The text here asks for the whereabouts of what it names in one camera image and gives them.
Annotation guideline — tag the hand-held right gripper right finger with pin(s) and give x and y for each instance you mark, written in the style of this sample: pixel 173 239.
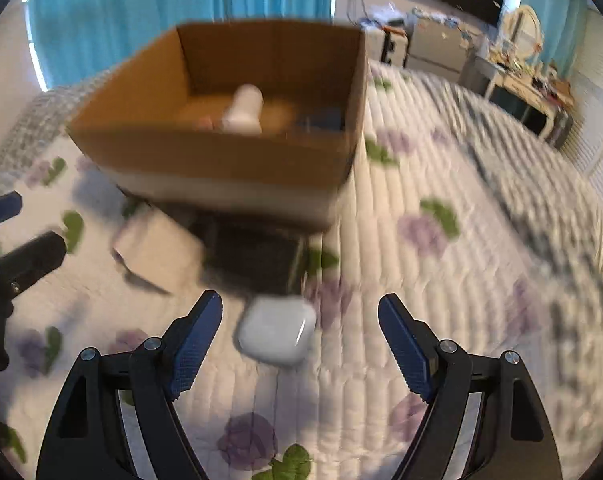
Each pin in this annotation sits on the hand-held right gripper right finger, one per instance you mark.
pixel 409 347

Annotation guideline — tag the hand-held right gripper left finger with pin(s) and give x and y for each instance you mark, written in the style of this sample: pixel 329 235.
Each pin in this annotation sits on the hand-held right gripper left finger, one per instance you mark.
pixel 194 347

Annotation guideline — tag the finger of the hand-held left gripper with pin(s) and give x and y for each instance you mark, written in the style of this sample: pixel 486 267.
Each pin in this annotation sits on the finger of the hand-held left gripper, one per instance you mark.
pixel 31 257
pixel 1 208

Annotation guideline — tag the white earbud case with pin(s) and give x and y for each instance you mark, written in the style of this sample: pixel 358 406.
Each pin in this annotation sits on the white earbud case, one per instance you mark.
pixel 276 330

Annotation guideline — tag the cardboard box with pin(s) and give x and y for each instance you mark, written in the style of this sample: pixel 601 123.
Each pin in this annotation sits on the cardboard box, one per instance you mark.
pixel 221 125

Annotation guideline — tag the floral quilted blanket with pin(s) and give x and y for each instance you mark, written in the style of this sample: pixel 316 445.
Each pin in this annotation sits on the floral quilted blanket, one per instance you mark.
pixel 381 285

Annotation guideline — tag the small white box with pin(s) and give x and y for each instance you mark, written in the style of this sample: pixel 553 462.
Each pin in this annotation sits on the small white box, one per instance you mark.
pixel 156 250

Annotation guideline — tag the black box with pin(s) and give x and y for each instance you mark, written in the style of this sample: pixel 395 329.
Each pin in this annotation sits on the black box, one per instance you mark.
pixel 254 255

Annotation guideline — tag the blue curtain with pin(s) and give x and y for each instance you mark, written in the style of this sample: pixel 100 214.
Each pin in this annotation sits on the blue curtain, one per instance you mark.
pixel 146 15

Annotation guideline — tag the dark blue item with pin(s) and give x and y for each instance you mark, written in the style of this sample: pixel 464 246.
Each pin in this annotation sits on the dark blue item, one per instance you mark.
pixel 321 120

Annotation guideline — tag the white bottle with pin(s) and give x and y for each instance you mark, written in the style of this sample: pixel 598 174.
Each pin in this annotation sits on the white bottle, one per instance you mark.
pixel 244 108

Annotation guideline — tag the white dressing table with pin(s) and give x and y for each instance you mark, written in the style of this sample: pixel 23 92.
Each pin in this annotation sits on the white dressing table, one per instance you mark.
pixel 529 95

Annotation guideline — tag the white cabinet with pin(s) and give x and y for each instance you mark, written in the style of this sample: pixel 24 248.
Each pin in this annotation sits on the white cabinet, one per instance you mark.
pixel 436 47

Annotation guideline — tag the oval vanity mirror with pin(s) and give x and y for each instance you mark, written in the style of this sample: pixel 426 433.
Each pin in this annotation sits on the oval vanity mirror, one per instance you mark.
pixel 524 27

